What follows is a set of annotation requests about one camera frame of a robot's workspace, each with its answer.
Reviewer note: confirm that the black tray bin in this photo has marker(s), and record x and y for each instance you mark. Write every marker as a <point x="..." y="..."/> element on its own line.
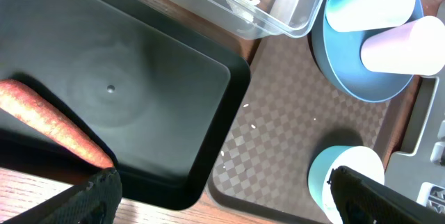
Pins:
<point x="157" y="96"/>

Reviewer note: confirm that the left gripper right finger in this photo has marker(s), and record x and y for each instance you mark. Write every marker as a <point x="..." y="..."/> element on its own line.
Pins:
<point x="360" y="199"/>

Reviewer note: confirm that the orange carrot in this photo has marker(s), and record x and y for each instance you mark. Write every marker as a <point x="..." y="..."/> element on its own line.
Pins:
<point x="26" y="105"/>

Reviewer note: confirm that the dark blue plate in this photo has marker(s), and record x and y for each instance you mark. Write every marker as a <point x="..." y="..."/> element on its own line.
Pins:
<point x="338" y="57"/>

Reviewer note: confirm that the light blue bowl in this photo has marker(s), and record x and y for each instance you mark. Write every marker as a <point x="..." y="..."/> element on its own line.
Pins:
<point x="360" y="158"/>

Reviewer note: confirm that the pink cup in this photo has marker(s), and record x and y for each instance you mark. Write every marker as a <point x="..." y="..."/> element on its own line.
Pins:
<point x="416" y="47"/>

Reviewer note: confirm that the light blue cup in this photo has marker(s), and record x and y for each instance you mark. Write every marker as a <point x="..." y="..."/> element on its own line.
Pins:
<point x="360" y="15"/>

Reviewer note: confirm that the brown serving tray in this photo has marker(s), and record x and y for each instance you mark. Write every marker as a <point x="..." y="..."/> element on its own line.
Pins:
<point x="289" y="114"/>

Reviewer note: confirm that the grey dishwasher rack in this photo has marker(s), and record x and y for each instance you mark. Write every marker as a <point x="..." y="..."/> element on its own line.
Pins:
<point x="417" y="169"/>

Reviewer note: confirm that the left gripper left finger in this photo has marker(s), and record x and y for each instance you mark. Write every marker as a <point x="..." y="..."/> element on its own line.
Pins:
<point x="93" y="202"/>

